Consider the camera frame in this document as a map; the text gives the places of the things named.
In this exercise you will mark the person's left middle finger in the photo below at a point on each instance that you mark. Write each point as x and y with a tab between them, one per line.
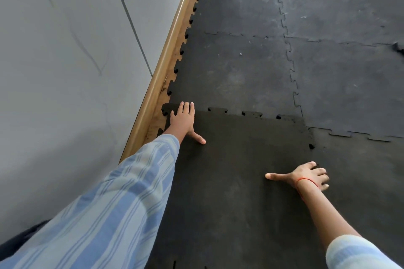
186	107

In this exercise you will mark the person's right thumb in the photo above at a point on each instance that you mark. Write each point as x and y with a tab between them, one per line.
276	177

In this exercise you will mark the person's right little finger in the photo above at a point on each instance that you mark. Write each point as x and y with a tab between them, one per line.
324	187

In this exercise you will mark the wooden baseboard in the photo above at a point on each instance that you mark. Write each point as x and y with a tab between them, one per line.
164	67

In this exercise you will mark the black rubber puzzle tile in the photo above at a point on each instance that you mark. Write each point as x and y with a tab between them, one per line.
236	183

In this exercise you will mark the person's right forearm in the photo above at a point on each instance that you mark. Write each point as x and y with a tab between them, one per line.
325	218

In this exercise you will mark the person's left hand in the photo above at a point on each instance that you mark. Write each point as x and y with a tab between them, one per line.
182	122

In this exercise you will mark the person's right hand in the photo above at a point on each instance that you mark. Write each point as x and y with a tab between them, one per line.
301	174

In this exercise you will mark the person's left forearm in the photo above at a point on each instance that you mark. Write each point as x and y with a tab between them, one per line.
120	212

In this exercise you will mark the person's right middle finger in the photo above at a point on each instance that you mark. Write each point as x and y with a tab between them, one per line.
319	171

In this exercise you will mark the person's left thumb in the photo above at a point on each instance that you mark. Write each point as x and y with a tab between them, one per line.
198	138

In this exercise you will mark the dark trousers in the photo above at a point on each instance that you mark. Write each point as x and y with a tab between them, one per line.
19	240

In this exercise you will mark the black interlocking floor mats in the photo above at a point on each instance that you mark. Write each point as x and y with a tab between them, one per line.
347	89

